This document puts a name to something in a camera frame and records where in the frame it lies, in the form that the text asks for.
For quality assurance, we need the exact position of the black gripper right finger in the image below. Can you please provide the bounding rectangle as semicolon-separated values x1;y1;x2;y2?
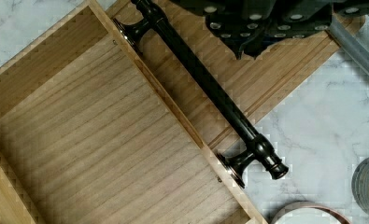
256;0;333;56

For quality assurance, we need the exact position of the bamboo cutting board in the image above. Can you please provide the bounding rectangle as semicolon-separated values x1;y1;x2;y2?
106;0;366;154

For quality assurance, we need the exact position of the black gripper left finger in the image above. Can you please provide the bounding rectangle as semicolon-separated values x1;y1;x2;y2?
171;0;277;60

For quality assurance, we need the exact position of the pink ceramic lidded pot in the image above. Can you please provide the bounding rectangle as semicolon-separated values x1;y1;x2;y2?
270;202;352;224

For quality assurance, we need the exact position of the wooden drawer with black handle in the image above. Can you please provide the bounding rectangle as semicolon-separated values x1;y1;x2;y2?
0;0;290;224

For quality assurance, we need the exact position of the grey toaster oven handle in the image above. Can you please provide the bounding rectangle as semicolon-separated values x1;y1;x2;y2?
328;17;369;76

